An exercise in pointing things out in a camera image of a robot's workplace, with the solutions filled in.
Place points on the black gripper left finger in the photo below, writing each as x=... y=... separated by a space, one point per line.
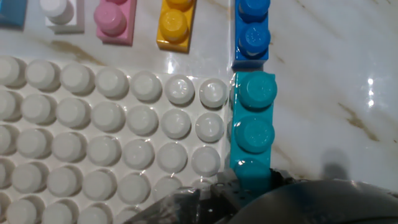
x=228 y=191

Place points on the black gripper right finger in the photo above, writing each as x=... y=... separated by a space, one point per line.
x=280 y=182

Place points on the teal four-stud block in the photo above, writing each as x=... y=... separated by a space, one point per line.
x=252 y=130

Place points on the blue four-stud block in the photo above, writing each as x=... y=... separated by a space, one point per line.
x=252 y=37

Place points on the yellow four-stud block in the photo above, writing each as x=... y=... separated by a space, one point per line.
x=174 y=28

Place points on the marble pattern board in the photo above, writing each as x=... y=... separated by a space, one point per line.
x=326 y=93

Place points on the white studded baseplate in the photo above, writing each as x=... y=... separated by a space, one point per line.
x=109 y=140

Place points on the pink four-stud block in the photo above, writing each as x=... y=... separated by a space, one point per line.
x=113 y=21

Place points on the white four-stud block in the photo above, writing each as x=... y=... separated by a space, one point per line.
x=60 y=14

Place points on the light blue three-stud block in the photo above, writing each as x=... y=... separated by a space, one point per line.
x=12 y=12

